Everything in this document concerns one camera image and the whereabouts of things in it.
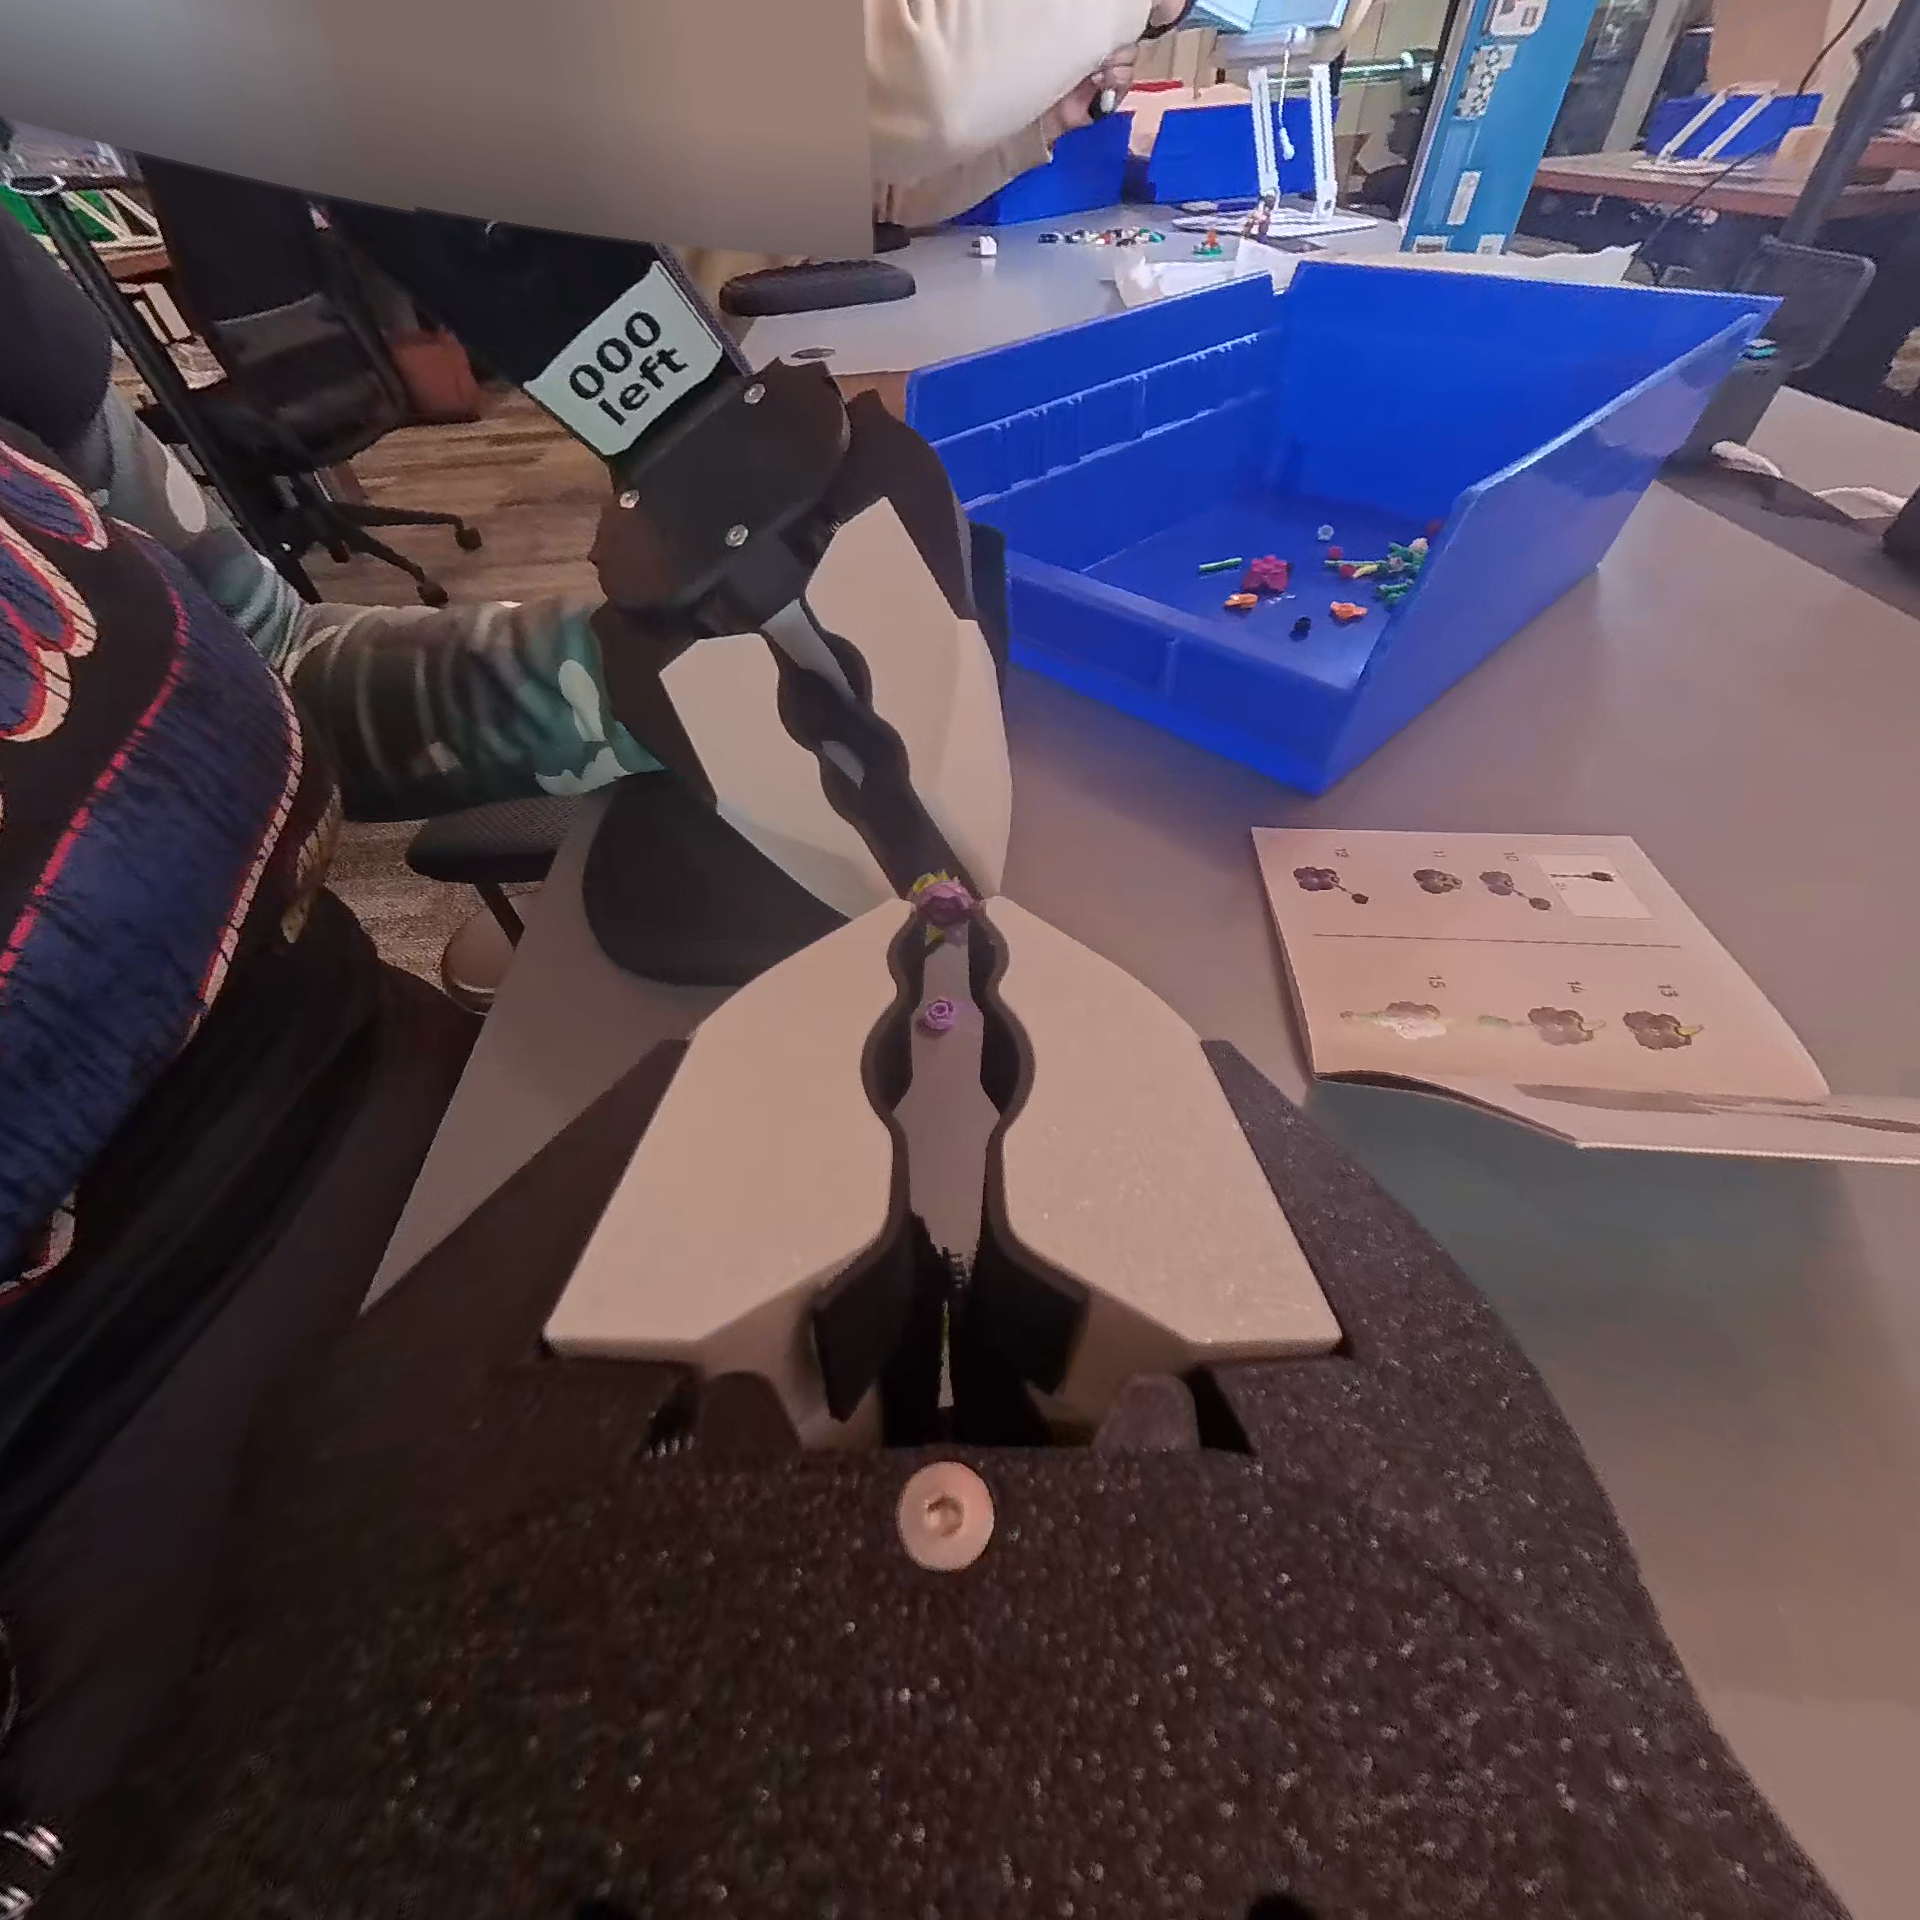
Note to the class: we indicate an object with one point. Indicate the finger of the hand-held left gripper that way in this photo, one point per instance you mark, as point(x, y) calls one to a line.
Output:
point(736, 750)
point(932, 690)

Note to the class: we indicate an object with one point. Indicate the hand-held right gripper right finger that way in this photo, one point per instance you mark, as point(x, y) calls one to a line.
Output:
point(1155, 1187)

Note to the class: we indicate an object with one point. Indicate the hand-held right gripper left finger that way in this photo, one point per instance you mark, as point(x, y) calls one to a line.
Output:
point(720, 1201)

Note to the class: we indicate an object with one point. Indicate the purple flower brick piece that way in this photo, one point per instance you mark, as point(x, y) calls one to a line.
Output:
point(938, 1014)
point(948, 898)

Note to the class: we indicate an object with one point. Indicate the person's left forearm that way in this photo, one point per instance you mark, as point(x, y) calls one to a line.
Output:
point(451, 707)

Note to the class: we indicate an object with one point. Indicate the grey desk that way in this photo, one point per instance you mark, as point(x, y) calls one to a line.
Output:
point(1202, 930)

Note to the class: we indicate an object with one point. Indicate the black wrist rest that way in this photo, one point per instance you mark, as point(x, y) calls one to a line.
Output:
point(676, 901)
point(818, 289)

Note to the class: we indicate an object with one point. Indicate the blue storage bin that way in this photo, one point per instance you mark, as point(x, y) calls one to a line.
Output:
point(1066, 180)
point(1171, 674)
point(1230, 150)

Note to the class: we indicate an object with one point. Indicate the office chair base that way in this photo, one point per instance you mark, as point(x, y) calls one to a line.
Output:
point(498, 850)

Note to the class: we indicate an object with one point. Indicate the pile of toy brick pieces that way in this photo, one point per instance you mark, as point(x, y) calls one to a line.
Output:
point(1269, 576)

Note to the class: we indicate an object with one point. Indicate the instruction booklet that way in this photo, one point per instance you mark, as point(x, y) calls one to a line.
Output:
point(1533, 960)

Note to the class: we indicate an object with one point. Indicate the person's dark pants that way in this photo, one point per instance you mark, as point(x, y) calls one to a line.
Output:
point(181, 1410)

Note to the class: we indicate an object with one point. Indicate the blue printed carton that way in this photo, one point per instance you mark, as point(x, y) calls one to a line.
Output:
point(1487, 134)

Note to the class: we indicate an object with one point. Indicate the black device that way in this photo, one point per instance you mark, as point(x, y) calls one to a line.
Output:
point(1803, 331)

